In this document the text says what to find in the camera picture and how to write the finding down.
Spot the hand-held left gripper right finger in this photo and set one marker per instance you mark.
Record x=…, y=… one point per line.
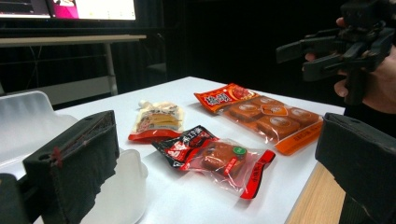
x=364, y=155

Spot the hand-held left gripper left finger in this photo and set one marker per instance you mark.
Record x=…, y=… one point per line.
x=74, y=161

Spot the translucent white plastic container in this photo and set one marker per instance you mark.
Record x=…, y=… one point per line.
x=28, y=124

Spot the orange tofu snack packet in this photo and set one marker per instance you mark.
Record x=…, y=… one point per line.
x=267, y=118

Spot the black and red snack packet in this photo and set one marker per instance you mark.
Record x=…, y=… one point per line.
x=214, y=158

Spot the white background desk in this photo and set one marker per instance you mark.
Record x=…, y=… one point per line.
x=68, y=39

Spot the dark chair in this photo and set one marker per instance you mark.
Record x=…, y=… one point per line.
x=155, y=70

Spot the large computer monitor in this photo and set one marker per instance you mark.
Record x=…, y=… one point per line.
x=102, y=9

